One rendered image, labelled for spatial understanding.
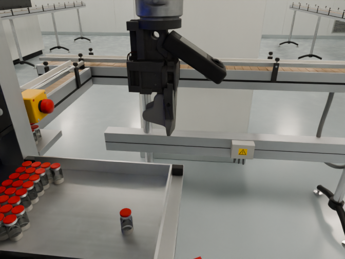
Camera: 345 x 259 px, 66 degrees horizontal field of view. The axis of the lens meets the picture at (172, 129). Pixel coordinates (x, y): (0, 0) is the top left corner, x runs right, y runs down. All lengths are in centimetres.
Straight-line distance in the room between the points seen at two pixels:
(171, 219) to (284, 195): 159
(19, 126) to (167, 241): 45
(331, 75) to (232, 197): 100
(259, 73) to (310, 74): 23
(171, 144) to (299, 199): 101
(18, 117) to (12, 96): 5
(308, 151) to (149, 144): 88
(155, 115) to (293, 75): 100
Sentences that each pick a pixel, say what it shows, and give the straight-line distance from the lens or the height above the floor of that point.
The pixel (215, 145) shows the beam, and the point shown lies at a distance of 151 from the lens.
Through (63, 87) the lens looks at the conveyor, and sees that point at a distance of 117.
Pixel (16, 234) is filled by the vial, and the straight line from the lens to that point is 57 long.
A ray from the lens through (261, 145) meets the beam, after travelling 155.
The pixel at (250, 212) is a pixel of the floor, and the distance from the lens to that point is 188.
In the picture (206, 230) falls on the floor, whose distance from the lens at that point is 172.
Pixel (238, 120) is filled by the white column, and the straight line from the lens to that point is 211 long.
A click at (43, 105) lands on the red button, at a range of 78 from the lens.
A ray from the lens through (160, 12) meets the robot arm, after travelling 43.
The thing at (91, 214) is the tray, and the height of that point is 88.
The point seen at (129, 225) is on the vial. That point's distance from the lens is 51.
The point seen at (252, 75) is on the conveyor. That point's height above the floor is 91.
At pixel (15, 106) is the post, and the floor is 103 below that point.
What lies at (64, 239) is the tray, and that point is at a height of 88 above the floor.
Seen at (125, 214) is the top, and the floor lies 93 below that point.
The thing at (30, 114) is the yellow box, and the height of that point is 99.
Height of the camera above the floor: 128
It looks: 28 degrees down
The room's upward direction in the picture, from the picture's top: straight up
